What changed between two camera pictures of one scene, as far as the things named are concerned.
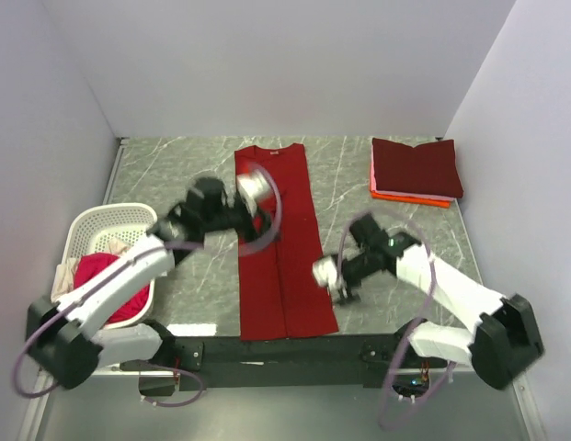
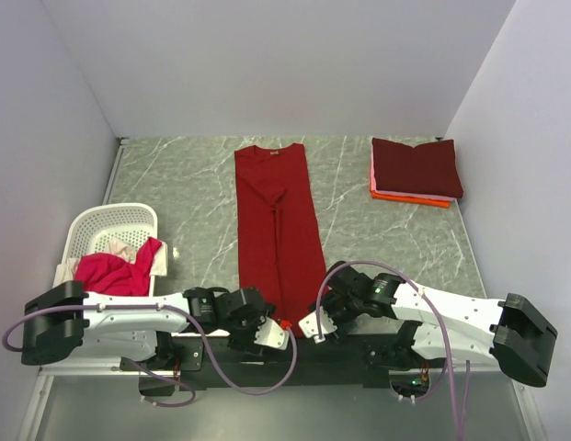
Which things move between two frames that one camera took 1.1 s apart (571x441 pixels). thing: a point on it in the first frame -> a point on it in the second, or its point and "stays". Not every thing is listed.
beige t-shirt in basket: (63, 280) stays
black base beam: (287, 362) stays
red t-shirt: (279, 297) stays
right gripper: (347, 289) -> (342, 327)
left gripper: (248, 232) -> (246, 342)
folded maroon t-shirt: (428, 169) stays
